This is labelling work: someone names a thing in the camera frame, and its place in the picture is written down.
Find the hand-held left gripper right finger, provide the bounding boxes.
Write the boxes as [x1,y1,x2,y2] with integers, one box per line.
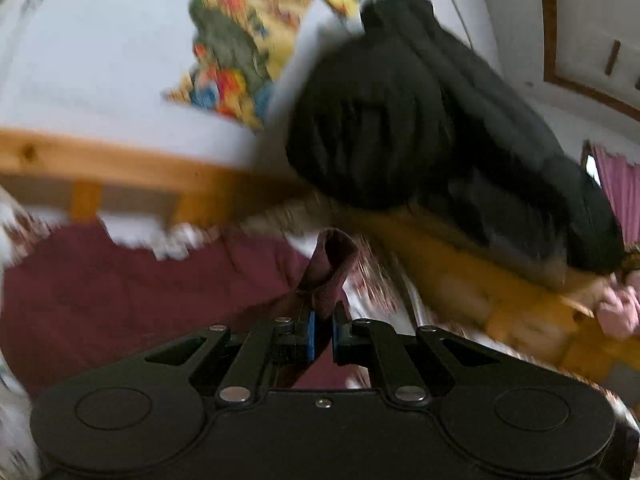
[332,303,502,407]

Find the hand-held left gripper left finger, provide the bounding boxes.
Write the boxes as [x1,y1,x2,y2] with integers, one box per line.
[144,305,317,408]

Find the maroon small sweater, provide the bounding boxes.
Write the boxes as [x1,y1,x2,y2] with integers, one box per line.
[0,224,373,398]

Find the white floral bedspread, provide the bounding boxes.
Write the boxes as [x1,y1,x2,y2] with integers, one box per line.
[0,186,640,480]

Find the black puffer jacket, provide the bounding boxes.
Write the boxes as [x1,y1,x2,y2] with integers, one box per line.
[284,0,626,277]

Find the pink soft cloth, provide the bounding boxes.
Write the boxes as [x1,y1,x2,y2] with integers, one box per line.
[597,274,640,340]

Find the pink curtain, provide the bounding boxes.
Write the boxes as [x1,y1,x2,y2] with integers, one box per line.
[580,141,640,247]

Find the colourful wall poster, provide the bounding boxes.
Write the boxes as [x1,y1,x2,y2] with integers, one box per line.
[161,0,432,132]

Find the wooden bed frame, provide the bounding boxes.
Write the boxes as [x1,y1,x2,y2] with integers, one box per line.
[0,127,640,393]

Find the wooden framed wall panel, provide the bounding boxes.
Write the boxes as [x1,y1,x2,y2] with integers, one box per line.
[536,0,640,122]

